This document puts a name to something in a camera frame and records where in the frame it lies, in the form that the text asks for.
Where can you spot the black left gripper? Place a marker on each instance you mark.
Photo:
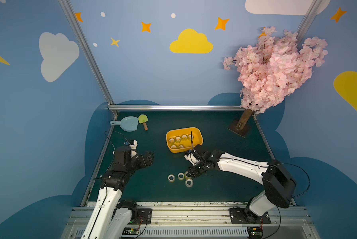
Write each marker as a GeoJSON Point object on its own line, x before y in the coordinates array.
{"type": "Point", "coordinates": [135, 163]}

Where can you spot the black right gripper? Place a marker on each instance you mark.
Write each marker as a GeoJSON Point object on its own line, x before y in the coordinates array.
{"type": "Point", "coordinates": [199, 163]}

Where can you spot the transparent tape roll nine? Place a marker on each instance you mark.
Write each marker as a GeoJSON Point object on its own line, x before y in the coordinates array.
{"type": "Point", "coordinates": [189, 183]}

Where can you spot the transparent tape roll seven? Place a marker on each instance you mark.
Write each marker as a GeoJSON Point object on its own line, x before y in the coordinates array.
{"type": "Point", "coordinates": [181, 176]}

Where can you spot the transparent tape roll eight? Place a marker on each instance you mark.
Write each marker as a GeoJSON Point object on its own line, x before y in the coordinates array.
{"type": "Point", "coordinates": [171, 178]}

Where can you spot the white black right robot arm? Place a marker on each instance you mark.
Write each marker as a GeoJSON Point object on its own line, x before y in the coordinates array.
{"type": "Point", "coordinates": [279, 184]}

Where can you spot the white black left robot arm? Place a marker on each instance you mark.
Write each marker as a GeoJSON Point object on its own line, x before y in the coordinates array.
{"type": "Point", "coordinates": [111, 214]}

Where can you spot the yellow plastic storage box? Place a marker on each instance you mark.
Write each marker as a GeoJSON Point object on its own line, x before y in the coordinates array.
{"type": "Point", "coordinates": [189, 143]}

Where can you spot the light blue toy pan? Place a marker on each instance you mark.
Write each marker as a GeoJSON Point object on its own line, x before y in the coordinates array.
{"type": "Point", "coordinates": [128, 124]}

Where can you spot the green toy spatula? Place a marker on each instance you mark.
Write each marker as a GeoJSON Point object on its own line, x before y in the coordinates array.
{"type": "Point", "coordinates": [143, 120]}

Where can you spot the left green circuit board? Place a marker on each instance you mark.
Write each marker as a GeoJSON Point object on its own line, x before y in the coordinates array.
{"type": "Point", "coordinates": [130, 232]}

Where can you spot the green circuit board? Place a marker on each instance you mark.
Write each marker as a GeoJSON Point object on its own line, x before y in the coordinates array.
{"type": "Point", "coordinates": [130, 232]}
{"type": "Point", "coordinates": [255, 233]}

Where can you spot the right green circuit board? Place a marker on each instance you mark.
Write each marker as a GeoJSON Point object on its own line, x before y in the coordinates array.
{"type": "Point", "coordinates": [255, 233]}

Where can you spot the pink artificial blossom tree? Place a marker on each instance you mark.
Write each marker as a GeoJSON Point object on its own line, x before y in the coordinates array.
{"type": "Point", "coordinates": [271, 70]}

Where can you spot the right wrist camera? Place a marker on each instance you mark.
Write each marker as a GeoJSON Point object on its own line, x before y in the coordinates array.
{"type": "Point", "coordinates": [197, 154]}

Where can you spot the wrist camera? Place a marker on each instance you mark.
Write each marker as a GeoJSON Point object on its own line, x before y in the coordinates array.
{"type": "Point", "coordinates": [133, 145]}
{"type": "Point", "coordinates": [197, 154]}

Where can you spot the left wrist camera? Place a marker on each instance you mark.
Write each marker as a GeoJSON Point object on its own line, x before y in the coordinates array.
{"type": "Point", "coordinates": [133, 145]}

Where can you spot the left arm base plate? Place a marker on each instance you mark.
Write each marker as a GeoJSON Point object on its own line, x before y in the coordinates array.
{"type": "Point", "coordinates": [141, 216]}

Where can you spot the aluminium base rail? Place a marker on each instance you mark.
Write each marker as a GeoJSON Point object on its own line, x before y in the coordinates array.
{"type": "Point", "coordinates": [213, 220]}

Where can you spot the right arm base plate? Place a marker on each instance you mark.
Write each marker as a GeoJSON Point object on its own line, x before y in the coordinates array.
{"type": "Point", "coordinates": [238, 216]}

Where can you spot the aluminium frame back bar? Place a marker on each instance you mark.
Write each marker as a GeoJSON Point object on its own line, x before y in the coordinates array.
{"type": "Point", "coordinates": [156, 108]}

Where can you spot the aluminium frame right post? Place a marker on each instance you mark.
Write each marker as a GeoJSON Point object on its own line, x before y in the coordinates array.
{"type": "Point", "coordinates": [308, 19]}

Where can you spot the aluminium frame post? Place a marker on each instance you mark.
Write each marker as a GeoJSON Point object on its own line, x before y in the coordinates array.
{"type": "Point", "coordinates": [308, 19]}
{"type": "Point", "coordinates": [75, 25]}

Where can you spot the aluminium frame left post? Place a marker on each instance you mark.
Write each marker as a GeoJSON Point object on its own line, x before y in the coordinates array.
{"type": "Point", "coordinates": [75, 25]}

